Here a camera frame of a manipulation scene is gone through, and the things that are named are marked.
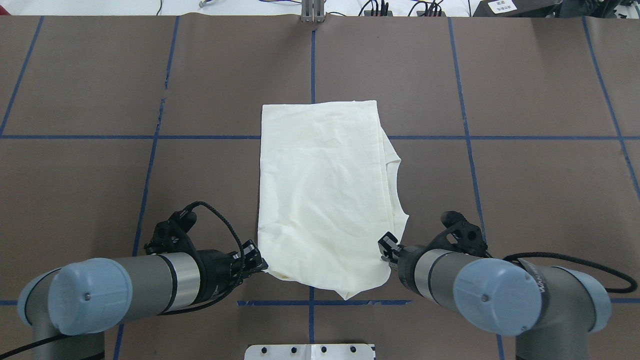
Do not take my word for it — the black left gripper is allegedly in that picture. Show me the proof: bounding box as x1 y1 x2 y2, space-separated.
144 210 269 306

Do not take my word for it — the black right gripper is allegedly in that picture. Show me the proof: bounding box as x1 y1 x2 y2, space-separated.
378 210 490 296

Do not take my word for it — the cream long-sleeve cat shirt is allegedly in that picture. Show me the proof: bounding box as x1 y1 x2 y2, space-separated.
257 100 409 300

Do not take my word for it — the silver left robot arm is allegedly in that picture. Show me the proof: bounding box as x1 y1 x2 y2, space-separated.
1 202 268 360

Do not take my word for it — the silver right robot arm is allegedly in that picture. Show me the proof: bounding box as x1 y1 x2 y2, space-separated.
378 210 612 360

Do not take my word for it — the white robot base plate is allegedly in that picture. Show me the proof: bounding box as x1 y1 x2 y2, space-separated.
243 343 377 360

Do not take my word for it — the aluminium frame post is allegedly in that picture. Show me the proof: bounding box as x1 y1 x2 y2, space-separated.
300 0 326 24

